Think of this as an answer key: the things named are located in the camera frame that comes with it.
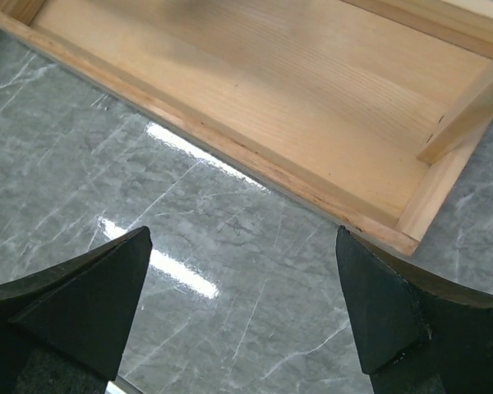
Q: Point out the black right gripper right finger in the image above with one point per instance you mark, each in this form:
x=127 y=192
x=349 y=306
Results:
x=415 y=332

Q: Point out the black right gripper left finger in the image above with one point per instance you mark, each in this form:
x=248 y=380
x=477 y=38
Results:
x=64 y=329

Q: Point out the wooden clothes rack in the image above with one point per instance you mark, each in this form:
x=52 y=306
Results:
x=368 y=110

